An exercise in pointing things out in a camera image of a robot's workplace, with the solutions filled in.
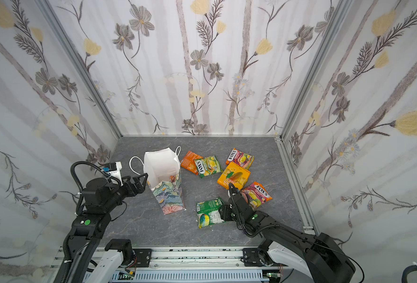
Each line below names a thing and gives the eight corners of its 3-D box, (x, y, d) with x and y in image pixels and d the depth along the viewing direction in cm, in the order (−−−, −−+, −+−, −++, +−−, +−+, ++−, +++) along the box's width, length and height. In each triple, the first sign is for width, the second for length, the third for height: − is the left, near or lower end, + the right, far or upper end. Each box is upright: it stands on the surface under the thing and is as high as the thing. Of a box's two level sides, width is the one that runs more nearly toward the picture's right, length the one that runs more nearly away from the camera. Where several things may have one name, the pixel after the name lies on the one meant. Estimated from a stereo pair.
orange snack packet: (179, 165, 108) (178, 162, 106) (189, 153, 114) (189, 150, 112) (196, 175, 104) (196, 172, 101) (206, 161, 110) (206, 159, 108)
